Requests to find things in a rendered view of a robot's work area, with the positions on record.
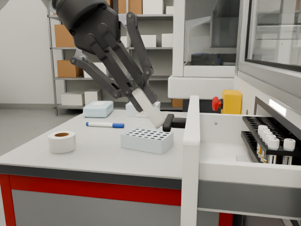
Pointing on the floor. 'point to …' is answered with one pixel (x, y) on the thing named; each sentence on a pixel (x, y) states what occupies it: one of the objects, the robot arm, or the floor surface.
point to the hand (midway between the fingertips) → (149, 106)
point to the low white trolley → (97, 180)
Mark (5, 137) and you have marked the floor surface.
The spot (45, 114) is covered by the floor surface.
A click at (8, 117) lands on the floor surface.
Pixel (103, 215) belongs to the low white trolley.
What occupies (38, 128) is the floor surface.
